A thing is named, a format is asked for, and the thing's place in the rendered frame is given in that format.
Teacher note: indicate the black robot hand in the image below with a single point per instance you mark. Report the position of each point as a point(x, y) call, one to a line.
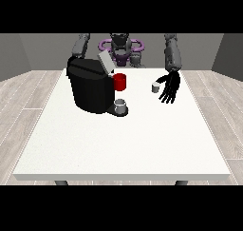
point(171, 84)

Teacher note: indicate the small grey coffee pod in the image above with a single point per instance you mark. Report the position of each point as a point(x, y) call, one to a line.
point(155, 87)

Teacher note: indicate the red pod holder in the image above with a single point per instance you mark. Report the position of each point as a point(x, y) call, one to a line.
point(120, 81)

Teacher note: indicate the pale grey machine lid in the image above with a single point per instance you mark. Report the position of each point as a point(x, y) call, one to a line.
point(106, 61)

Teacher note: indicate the black coffee machine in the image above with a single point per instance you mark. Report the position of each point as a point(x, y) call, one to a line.
point(90, 86)

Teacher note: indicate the small grey cup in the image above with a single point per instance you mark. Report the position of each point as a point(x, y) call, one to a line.
point(120, 106)

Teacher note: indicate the grey robot trunk purple rings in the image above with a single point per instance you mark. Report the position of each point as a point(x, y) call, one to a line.
point(122, 52)

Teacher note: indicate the dark table leg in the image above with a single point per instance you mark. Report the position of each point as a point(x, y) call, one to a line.
point(61, 182)
point(181, 182)

